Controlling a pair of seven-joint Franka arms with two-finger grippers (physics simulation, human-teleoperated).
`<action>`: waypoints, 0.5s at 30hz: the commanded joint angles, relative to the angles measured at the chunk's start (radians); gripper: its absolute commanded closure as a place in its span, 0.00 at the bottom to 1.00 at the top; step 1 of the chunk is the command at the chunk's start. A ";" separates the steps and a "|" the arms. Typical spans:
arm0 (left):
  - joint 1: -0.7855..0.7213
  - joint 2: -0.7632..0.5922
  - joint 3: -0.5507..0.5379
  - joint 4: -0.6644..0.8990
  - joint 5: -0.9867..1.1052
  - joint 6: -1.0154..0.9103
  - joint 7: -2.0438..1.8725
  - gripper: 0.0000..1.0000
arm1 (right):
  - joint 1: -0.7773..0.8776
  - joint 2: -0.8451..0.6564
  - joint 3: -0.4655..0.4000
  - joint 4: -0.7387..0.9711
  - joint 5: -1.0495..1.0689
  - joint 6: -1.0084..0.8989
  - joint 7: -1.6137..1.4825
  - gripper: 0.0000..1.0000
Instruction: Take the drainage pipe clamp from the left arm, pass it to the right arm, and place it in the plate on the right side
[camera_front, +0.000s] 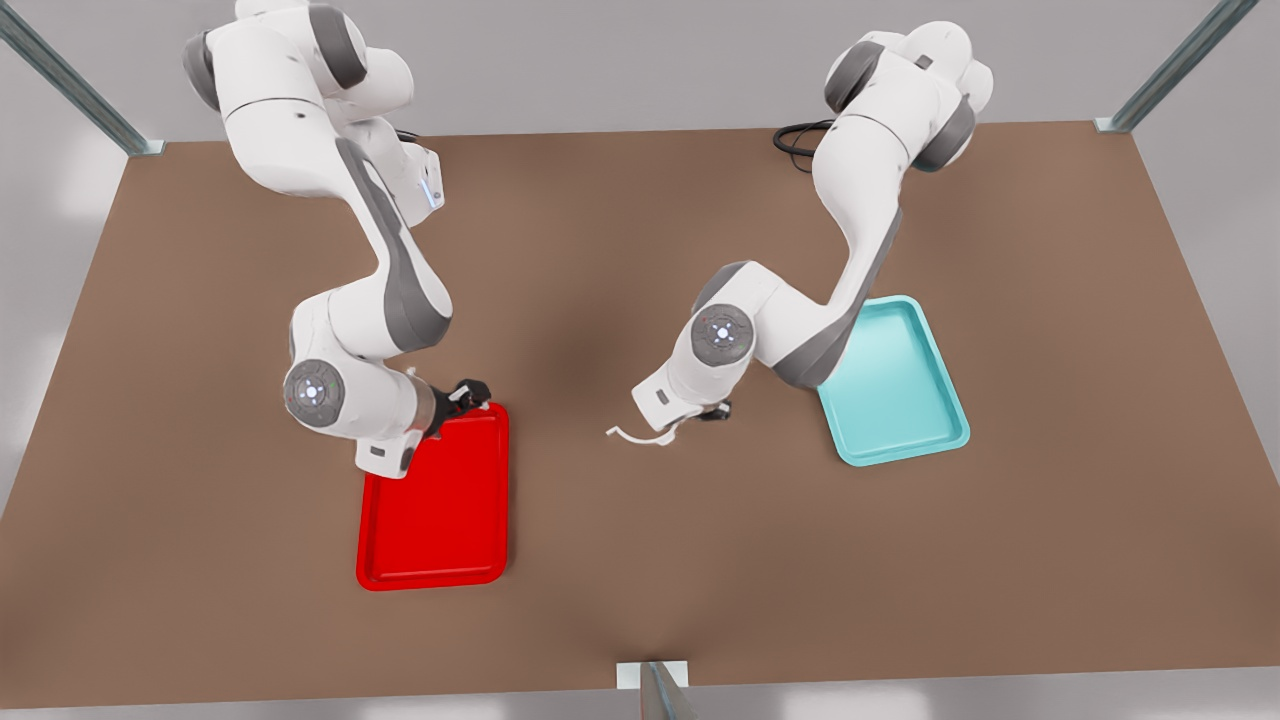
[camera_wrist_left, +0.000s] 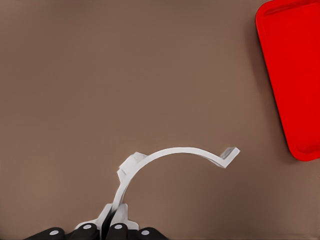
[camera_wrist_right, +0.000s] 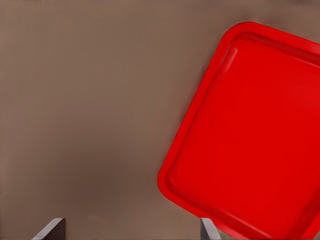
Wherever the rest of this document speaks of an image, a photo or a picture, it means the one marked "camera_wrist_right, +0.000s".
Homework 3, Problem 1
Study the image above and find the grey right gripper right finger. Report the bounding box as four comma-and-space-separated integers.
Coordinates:
200, 217, 222, 240

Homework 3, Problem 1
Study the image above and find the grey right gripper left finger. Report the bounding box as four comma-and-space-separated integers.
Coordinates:
31, 217, 66, 240

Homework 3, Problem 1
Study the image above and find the red rectangular tray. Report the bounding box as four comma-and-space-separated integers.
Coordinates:
157, 21, 320, 240

